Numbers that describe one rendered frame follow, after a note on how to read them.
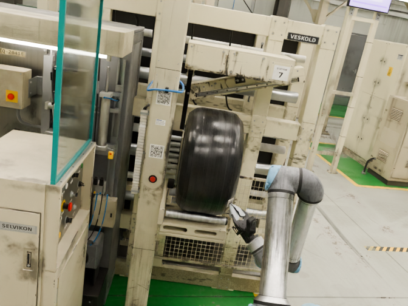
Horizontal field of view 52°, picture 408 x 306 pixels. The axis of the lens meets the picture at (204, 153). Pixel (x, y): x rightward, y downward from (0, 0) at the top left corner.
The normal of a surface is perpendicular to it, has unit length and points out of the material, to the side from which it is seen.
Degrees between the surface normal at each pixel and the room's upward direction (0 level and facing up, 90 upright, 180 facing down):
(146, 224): 90
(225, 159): 67
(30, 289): 90
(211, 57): 90
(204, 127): 37
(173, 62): 90
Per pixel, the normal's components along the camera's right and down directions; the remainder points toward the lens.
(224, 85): 0.01, 0.33
